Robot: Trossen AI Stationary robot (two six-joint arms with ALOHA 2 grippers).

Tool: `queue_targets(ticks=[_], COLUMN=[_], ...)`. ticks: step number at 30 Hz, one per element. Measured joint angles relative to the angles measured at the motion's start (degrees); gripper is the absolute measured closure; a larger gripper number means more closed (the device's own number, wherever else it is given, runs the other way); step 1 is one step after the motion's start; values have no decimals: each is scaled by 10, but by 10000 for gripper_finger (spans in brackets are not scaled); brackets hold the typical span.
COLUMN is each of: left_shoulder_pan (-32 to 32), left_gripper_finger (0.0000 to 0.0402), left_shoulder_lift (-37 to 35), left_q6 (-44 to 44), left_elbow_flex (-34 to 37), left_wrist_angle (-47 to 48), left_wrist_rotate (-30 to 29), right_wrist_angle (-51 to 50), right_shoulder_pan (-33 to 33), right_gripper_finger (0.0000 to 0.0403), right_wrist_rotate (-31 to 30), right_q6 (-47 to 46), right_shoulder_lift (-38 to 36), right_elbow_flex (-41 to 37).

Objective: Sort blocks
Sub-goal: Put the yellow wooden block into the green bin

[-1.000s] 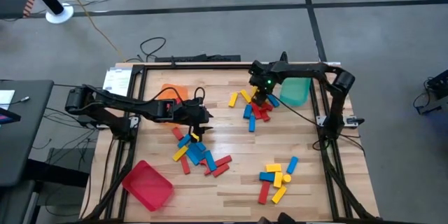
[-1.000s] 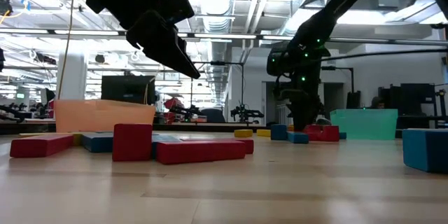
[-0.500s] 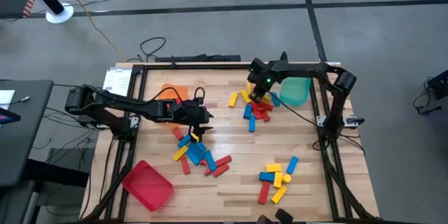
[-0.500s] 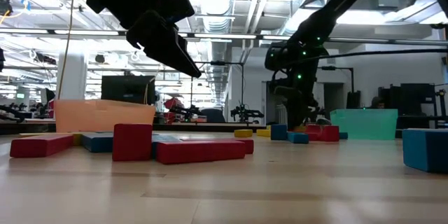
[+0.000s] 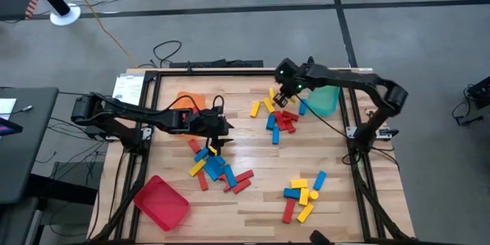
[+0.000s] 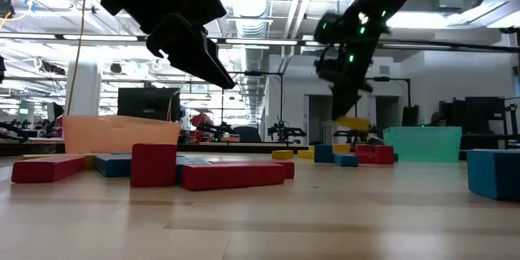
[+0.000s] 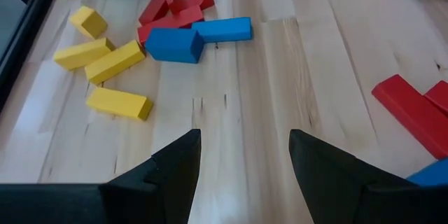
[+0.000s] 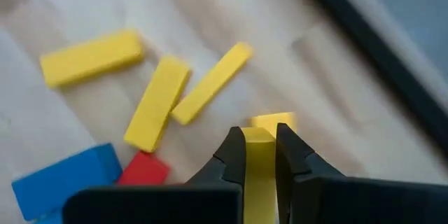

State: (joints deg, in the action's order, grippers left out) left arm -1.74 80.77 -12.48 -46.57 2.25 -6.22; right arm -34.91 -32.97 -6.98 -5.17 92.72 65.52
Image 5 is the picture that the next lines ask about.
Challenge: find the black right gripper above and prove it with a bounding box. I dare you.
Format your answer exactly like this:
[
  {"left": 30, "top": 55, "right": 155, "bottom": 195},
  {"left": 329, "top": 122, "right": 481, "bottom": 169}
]
[{"left": 273, "top": 57, "right": 307, "bottom": 109}]

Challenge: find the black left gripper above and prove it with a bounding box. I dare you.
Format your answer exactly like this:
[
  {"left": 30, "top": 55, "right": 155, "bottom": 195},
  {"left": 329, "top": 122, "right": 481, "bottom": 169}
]
[{"left": 179, "top": 107, "right": 235, "bottom": 145}]

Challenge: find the red arch wooden block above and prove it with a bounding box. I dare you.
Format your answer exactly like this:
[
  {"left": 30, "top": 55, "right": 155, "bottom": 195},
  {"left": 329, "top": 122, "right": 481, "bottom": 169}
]
[{"left": 218, "top": 174, "right": 232, "bottom": 193}]

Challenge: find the teal plastic bin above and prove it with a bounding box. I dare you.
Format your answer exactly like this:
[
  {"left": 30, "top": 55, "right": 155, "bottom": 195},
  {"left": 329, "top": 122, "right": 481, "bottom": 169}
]
[{"left": 305, "top": 85, "right": 341, "bottom": 118}]

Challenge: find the orange plastic bin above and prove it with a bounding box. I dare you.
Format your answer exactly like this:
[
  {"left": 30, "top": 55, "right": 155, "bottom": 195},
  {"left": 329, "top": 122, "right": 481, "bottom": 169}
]
[{"left": 175, "top": 90, "right": 207, "bottom": 139}]

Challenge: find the black power strip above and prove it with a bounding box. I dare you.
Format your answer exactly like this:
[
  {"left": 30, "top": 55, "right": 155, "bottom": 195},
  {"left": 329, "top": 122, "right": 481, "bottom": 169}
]
[{"left": 169, "top": 59, "right": 264, "bottom": 69}]

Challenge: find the red plastic bin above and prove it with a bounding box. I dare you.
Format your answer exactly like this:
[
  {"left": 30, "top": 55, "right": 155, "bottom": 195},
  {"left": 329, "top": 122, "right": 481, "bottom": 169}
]
[{"left": 132, "top": 175, "right": 191, "bottom": 233}]

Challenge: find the white printed paper sheet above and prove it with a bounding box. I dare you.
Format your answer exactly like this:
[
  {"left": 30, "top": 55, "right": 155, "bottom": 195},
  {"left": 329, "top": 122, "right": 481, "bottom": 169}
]
[{"left": 112, "top": 73, "right": 146, "bottom": 106}]

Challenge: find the black desk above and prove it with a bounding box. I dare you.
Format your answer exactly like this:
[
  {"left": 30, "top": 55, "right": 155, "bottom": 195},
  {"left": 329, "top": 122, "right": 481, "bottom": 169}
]
[{"left": 0, "top": 87, "right": 60, "bottom": 204}]

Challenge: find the black floor equipment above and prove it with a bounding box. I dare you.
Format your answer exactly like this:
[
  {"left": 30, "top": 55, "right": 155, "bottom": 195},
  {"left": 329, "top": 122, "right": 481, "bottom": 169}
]
[{"left": 451, "top": 76, "right": 490, "bottom": 126}]

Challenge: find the tablet with lit screen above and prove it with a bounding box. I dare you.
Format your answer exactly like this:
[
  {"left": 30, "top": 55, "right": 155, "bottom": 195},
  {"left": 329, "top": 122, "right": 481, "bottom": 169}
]
[{"left": 0, "top": 117, "right": 23, "bottom": 137}]

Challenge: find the white paper on desk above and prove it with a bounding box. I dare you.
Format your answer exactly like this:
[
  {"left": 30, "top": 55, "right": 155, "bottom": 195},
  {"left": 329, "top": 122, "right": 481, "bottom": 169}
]
[{"left": 0, "top": 98, "right": 18, "bottom": 116}]

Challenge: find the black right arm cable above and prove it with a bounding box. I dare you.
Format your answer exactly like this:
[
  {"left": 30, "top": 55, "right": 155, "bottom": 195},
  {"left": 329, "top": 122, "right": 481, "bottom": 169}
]
[{"left": 300, "top": 97, "right": 355, "bottom": 141}]

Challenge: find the black looped floor cable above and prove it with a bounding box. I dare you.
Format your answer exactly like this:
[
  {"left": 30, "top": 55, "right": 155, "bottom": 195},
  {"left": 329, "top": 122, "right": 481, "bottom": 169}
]
[{"left": 137, "top": 40, "right": 183, "bottom": 69}]

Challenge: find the black table-level camera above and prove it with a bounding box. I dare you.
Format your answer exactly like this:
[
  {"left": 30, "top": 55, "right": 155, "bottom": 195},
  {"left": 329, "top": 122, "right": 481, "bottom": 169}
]
[{"left": 309, "top": 229, "right": 326, "bottom": 245}]

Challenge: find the thin yellow floor cable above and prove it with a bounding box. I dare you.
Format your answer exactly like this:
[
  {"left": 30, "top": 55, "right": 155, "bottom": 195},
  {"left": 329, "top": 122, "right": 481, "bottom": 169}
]
[{"left": 59, "top": 0, "right": 139, "bottom": 69}]

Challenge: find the grey cable plug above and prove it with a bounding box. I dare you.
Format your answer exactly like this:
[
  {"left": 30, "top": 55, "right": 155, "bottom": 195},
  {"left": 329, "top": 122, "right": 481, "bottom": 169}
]
[{"left": 9, "top": 105, "right": 34, "bottom": 116}]

